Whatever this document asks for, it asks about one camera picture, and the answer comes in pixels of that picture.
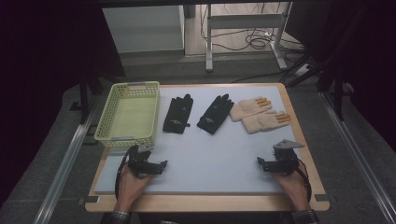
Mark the black curtain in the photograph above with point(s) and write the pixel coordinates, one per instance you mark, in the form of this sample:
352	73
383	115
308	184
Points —
367	62
46	62

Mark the beige glove with orange fingertips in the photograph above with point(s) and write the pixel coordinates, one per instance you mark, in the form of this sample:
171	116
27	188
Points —
261	123
246	109

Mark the metal rail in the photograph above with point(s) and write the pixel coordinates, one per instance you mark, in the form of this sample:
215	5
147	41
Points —
358	161
62	174

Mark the person's sleeve cuff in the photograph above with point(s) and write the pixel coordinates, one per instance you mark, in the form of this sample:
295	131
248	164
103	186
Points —
120	217
305	216

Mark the person's left sleeve cuff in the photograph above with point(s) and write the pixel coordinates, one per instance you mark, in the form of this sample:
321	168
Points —
120	217

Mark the white cabinet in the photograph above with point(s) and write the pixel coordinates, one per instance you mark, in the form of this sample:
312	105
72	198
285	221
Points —
143	29

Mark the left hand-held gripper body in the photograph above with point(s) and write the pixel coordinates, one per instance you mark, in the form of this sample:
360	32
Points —
140	163

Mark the person's right hand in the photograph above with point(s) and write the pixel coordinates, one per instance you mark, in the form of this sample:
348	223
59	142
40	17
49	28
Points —
294	186

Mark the black stand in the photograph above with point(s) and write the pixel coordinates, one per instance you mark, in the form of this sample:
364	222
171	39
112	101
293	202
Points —
83	99
337	99

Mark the yellow-green plastic basket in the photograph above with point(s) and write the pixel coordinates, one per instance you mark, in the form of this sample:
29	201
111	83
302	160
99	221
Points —
134	115

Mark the person's right sleeve cuff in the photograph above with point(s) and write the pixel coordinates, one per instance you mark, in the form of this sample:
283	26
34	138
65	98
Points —
305	216

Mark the person's left hand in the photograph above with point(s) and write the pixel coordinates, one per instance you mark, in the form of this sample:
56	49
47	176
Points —
132	186

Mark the white desk frame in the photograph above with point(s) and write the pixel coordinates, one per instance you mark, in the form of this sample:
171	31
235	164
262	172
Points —
246	21

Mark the black glove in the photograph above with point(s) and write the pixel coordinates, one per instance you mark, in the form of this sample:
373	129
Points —
214	115
177	115

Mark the wooden table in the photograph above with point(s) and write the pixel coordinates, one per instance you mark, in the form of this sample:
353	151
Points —
202	202

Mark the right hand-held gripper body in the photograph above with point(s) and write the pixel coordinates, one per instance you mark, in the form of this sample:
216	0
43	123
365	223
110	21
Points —
285	161

